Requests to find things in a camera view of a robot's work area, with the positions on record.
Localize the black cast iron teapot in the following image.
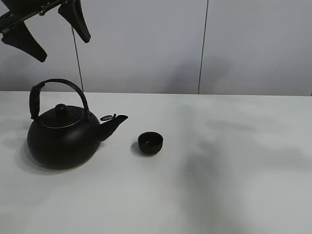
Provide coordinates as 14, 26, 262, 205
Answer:
27, 78, 128, 170

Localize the small black teacup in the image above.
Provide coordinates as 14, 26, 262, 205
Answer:
138, 132, 163, 155

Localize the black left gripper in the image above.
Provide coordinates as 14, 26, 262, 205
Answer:
0, 0, 91, 62

